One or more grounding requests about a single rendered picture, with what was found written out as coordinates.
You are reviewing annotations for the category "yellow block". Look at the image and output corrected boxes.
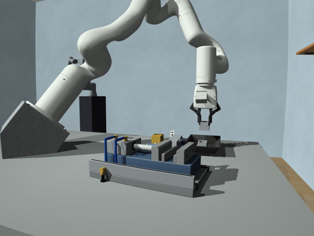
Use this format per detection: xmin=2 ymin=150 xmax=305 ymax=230
xmin=151 ymin=134 xmax=164 ymax=144

